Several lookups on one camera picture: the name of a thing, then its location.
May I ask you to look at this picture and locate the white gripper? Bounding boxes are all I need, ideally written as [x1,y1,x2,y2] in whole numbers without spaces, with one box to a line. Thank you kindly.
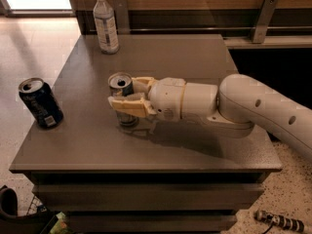
[108,77,186,121]

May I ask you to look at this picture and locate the redbull can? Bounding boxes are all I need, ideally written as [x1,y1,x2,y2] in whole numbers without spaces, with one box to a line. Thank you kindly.
[108,72,138,127]

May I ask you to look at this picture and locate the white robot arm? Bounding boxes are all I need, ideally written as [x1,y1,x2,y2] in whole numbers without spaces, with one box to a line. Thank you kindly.
[108,72,312,160]

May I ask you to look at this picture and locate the clear plastic water bottle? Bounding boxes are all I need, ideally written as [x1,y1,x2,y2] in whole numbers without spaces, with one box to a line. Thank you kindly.
[93,0,119,55]

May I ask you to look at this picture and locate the dark blue soda can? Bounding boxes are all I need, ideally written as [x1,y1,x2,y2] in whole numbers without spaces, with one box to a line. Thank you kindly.
[19,78,63,129]

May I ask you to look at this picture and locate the grey drawer cabinet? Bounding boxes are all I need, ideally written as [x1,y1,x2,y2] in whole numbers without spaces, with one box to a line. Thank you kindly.
[11,35,282,219]

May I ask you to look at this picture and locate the upper grey drawer front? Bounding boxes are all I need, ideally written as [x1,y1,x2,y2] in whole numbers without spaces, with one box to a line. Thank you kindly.
[33,183,263,212]

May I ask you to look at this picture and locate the grey drawer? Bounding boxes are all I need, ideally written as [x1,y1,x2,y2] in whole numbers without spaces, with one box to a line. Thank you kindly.
[68,215,237,233]
[33,183,263,212]

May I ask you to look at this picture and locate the lower grey drawer front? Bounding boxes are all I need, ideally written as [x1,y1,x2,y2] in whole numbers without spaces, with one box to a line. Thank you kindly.
[68,215,237,233]

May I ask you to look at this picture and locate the green packet on floor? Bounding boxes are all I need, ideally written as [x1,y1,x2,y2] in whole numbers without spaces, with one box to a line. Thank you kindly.
[40,213,72,234]

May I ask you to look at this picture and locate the dark bag on floor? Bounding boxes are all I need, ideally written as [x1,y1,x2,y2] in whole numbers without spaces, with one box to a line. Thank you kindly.
[0,185,57,234]

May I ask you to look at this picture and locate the striped cylindrical tool on floor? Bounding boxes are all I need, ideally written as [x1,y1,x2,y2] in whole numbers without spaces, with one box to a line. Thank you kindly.
[253,210,305,233]

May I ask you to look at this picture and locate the left metal wall bracket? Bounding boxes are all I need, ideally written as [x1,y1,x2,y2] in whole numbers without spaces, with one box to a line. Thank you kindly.
[113,0,131,34]

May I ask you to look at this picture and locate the metal wall bracket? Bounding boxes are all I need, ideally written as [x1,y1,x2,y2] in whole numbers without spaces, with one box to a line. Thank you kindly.
[251,0,279,44]
[113,0,131,34]

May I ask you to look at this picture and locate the right metal wall bracket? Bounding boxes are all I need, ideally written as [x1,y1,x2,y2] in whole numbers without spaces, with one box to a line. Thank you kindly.
[251,0,279,44]

